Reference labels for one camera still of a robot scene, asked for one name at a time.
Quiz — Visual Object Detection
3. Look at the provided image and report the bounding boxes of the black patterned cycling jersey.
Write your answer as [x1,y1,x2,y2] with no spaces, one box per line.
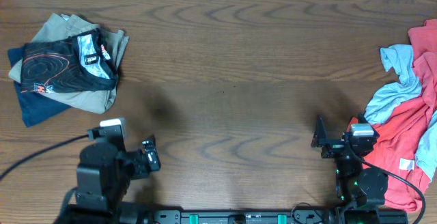
[20,29,118,94]

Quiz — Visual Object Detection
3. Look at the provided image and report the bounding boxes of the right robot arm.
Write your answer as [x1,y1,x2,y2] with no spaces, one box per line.
[311,116,389,224]

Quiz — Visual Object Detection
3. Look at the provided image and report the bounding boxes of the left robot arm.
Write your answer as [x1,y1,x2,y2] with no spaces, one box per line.
[54,135,160,224]

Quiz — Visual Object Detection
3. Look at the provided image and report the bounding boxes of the red t-shirt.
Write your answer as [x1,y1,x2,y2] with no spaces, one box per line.
[365,19,436,212]

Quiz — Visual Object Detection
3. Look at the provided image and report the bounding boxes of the light grey t-shirt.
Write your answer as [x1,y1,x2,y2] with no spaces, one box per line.
[365,44,436,179]

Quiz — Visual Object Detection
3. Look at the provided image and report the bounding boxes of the folded navy blue garment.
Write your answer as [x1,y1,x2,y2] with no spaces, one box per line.
[7,45,72,128]

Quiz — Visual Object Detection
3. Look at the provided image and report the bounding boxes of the folded khaki trousers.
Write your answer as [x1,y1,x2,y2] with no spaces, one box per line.
[8,14,129,114]

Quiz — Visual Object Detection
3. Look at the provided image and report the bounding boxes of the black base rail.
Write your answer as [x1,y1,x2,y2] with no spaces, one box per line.
[152,208,408,224]

